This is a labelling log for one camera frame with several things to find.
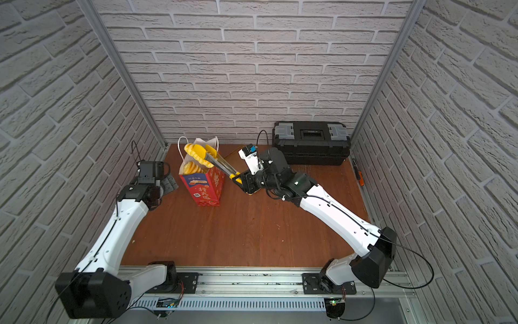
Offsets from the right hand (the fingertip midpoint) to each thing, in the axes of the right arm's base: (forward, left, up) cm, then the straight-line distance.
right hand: (240, 176), depth 69 cm
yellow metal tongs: (+9, +11, +3) cm, 15 cm away
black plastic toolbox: (+28, -34, -13) cm, 46 cm away
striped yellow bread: (+13, +19, +3) cm, 23 cm away
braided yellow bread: (+10, +21, -6) cm, 24 cm away
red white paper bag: (+5, +16, -14) cm, 22 cm away
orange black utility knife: (+22, -62, -33) cm, 73 cm away
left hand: (+6, +32, -9) cm, 34 cm away
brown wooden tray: (+7, +2, +1) cm, 8 cm away
